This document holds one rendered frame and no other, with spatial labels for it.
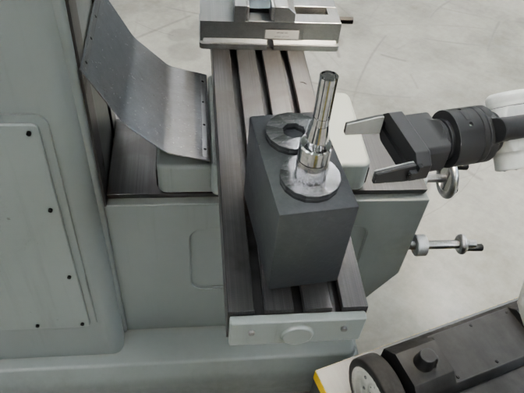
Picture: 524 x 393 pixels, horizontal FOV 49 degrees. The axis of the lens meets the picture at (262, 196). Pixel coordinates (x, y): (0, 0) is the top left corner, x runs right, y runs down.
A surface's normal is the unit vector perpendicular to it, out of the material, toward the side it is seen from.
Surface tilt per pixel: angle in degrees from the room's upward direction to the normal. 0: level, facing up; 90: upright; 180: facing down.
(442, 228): 0
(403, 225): 90
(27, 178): 89
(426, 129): 0
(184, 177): 90
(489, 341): 0
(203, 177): 90
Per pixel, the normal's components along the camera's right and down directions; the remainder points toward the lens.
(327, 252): 0.20, 0.73
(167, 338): 0.07, -0.68
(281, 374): 0.11, 0.35
